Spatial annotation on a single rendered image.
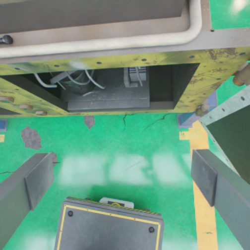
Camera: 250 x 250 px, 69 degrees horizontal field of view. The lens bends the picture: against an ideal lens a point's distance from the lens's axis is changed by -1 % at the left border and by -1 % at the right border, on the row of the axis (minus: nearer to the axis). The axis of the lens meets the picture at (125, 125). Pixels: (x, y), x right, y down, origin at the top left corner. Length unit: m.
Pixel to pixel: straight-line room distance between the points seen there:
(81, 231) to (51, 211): 0.51
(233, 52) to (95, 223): 1.23
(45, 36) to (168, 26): 0.27
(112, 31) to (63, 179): 1.49
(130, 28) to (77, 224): 1.25
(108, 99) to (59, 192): 1.13
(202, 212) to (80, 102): 1.26
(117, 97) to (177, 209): 1.09
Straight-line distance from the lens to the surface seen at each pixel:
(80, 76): 0.76
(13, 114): 1.12
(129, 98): 0.86
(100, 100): 0.88
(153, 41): 0.39
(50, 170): 0.17
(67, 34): 0.47
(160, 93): 0.96
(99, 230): 1.39
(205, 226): 1.73
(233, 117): 0.67
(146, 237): 1.36
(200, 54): 0.43
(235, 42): 0.44
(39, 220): 1.93
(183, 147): 1.60
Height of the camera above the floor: 1.58
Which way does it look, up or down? 79 degrees down
